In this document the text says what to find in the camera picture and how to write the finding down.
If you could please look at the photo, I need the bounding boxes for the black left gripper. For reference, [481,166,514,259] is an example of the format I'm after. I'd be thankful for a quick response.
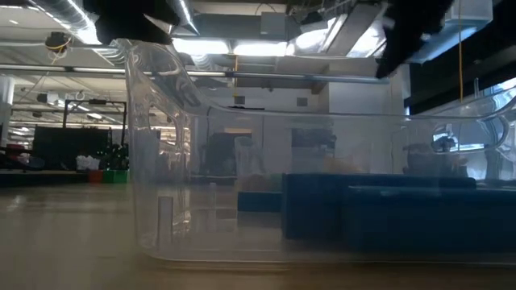
[81,0,181,46]

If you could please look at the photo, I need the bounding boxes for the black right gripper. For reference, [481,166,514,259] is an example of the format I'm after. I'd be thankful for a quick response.
[374,0,456,80]

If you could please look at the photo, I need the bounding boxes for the ceiling light panel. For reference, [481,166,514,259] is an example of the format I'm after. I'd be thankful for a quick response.
[171,38,289,57]

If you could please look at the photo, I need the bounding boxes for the light green wooden cylinder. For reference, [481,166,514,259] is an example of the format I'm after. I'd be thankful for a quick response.
[268,172,284,193]

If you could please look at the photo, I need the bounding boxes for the clear plastic bin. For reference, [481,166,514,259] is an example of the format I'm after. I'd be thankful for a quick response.
[233,135,388,195]
[124,38,516,270]

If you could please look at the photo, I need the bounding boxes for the narrow silver ceiling duct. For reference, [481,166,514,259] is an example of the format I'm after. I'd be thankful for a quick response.
[164,0,201,35]

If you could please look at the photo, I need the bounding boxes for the wide silver ceiling duct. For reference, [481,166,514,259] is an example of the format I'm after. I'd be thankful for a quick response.
[23,0,136,68]

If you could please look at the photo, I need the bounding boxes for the ceiling cable reel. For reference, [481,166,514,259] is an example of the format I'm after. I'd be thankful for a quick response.
[44,31,74,54]

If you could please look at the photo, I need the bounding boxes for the black frame rig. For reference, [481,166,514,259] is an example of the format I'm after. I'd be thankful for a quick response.
[62,99,128,170]

